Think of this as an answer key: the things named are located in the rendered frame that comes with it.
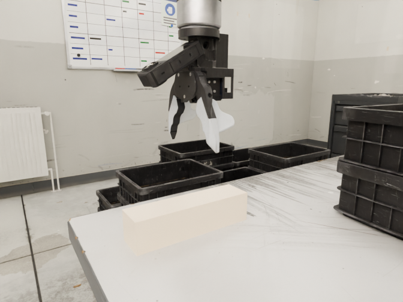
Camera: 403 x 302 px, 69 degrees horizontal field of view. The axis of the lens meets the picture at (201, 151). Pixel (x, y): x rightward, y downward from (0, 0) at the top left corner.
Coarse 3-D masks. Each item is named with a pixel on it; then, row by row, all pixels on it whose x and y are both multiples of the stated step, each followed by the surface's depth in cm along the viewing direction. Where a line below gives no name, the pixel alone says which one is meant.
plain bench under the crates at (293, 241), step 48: (192, 192) 76; (288, 192) 76; (336, 192) 76; (96, 240) 53; (192, 240) 53; (240, 240) 53; (288, 240) 53; (336, 240) 53; (384, 240) 53; (96, 288) 43; (144, 288) 40; (192, 288) 40; (240, 288) 40; (288, 288) 40; (336, 288) 40; (384, 288) 40
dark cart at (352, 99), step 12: (336, 96) 214; (348, 96) 207; (360, 96) 200; (372, 96) 193; (384, 96) 187; (396, 96) 182; (336, 108) 215; (336, 120) 219; (336, 132) 220; (336, 144) 221; (336, 156) 220
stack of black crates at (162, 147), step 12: (168, 144) 189; (180, 144) 195; (192, 144) 200; (204, 144) 206; (228, 144) 188; (168, 156) 178; (180, 156) 164; (192, 156) 169; (204, 156) 174; (216, 156) 179; (228, 156) 183; (216, 168) 179; (228, 168) 186
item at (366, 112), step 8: (384, 104) 66; (392, 104) 66; (400, 104) 67; (344, 112) 58; (352, 112) 57; (360, 112) 55; (368, 112) 54; (376, 112) 53; (384, 112) 51; (392, 112) 50; (400, 112) 49; (360, 120) 55; (368, 120) 54; (376, 120) 53; (384, 120) 51; (392, 120) 50; (400, 120) 49
